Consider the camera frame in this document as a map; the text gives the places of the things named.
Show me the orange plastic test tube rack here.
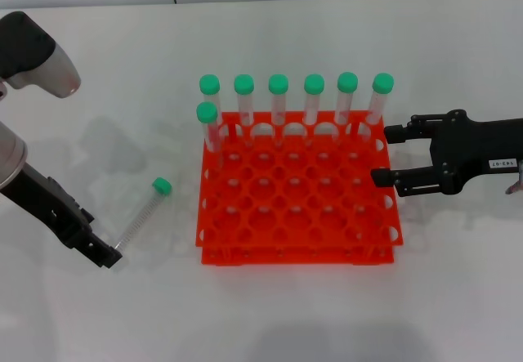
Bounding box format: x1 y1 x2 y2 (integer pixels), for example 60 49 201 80
194 110 405 266

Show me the green capped clear test tube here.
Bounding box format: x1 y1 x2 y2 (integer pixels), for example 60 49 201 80
199 74 225 134
195 101 225 167
268 74 290 146
234 74 256 147
359 73 396 141
114 177 172 252
302 74 326 145
333 71 360 142

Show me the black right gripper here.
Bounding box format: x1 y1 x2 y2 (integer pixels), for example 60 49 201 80
369 109 523 198

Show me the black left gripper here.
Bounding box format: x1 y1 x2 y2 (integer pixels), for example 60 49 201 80
7 161 124 271

